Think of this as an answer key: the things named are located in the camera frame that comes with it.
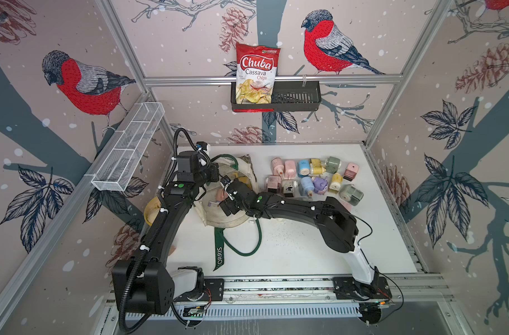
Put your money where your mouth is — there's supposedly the pink boxy pencil sharpener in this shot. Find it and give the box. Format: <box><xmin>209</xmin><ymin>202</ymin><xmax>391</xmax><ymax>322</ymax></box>
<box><xmin>215</xmin><ymin>188</ymin><xmax>228</xmax><ymax>202</ymax></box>

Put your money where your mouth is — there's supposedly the cream green-handled tote bag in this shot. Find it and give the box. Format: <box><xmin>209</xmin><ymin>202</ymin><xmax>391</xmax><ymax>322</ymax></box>
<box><xmin>193</xmin><ymin>153</ymin><xmax>264</xmax><ymax>272</ymax></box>

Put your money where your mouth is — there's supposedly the cream pencil sharpener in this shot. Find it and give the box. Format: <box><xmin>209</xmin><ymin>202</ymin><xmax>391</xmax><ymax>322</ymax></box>
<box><xmin>282</xmin><ymin>180</ymin><xmax>300</xmax><ymax>198</ymax></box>

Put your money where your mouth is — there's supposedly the light blue pencil sharpener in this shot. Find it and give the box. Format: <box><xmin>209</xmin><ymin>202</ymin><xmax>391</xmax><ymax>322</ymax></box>
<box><xmin>301</xmin><ymin>176</ymin><xmax>315</xmax><ymax>198</ymax></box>

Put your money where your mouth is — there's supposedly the pink square pencil sharpener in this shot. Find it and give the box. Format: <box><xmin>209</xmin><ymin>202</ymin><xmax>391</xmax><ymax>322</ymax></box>
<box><xmin>342</xmin><ymin>163</ymin><xmax>359</xmax><ymax>181</ymax></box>

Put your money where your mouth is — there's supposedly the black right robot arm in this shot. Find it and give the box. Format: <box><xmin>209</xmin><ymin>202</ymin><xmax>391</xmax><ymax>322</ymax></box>
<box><xmin>220</xmin><ymin>177</ymin><xmax>381</xmax><ymax>300</ymax></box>

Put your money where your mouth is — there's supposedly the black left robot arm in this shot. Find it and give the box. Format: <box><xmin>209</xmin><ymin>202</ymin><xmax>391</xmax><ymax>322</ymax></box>
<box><xmin>112</xmin><ymin>142</ymin><xmax>218</xmax><ymax>334</ymax></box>

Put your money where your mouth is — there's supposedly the yellow bowl with buns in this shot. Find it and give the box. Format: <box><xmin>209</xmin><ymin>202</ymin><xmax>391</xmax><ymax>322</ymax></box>
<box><xmin>144</xmin><ymin>197</ymin><xmax>161</xmax><ymax>226</ymax></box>

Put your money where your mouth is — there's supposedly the red Chuba cassava chips bag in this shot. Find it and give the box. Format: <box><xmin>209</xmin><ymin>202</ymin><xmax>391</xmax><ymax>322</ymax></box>
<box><xmin>232</xmin><ymin>43</ymin><xmax>280</xmax><ymax>113</ymax></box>

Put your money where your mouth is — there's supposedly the white wire mesh shelf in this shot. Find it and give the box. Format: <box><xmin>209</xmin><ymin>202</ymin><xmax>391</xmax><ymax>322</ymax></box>
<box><xmin>91</xmin><ymin>102</ymin><xmax>165</xmax><ymax>192</ymax></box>

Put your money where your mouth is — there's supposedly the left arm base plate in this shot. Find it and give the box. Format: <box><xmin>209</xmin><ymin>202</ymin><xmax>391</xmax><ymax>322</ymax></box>
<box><xmin>174</xmin><ymin>279</ymin><xmax>225</xmax><ymax>303</ymax></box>

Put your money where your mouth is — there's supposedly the black wire wall basket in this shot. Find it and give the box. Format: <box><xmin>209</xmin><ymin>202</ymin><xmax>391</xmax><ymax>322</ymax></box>
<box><xmin>230</xmin><ymin>81</ymin><xmax>322</xmax><ymax>113</ymax></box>

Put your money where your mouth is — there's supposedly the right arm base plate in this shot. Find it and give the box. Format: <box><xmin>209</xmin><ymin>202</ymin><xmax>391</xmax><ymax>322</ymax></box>
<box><xmin>332</xmin><ymin>276</ymin><xmax>392</xmax><ymax>302</ymax></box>

